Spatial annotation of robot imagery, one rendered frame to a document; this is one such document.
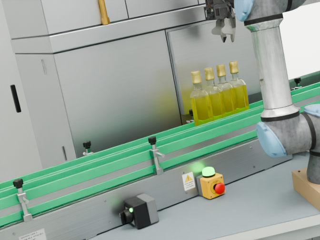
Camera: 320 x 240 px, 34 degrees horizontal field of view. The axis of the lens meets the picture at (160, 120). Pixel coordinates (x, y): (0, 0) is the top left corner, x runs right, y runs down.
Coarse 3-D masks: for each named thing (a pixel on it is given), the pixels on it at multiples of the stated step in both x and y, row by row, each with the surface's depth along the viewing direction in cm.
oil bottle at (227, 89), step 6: (222, 84) 204; (228, 84) 205; (222, 90) 204; (228, 90) 205; (222, 96) 204; (228, 96) 205; (228, 102) 205; (234, 102) 207; (228, 108) 206; (234, 108) 207; (228, 114) 206
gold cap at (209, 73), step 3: (204, 69) 202; (207, 69) 201; (210, 69) 201; (207, 72) 201; (210, 72) 201; (213, 72) 202; (207, 75) 201; (210, 75) 201; (213, 75) 202; (207, 78) 202; (210, 78) 201; (213, 78) 202
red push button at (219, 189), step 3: (219, 183) 180; (222, 183) 181; (216, 186) 180; (219, 186) 180; (222, 186) 180; (216, 189) 179; (219, 189) 180; (222, 189) 180; (216, 192) 180; (219, 192) 180; (222, 192) 181
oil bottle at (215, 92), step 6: (210, 90) 201; (216, 90) 202; (210, 96) 201; (216, 96) 202; (210, 102) 202; (216, 102) 202; (222, 102) 204; (216, 108) 203; (222, 108) 204; (216, 114) 203; (222, 114) 204
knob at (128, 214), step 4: (120, 212) 169; (124, 212) 169; (128, 212) 169; (120, 216) 169; (124, 216) 170; (128, 216) 169; (132, 216) 169; (124, 220) 170; (128, 220) 169; (132, 220) 170
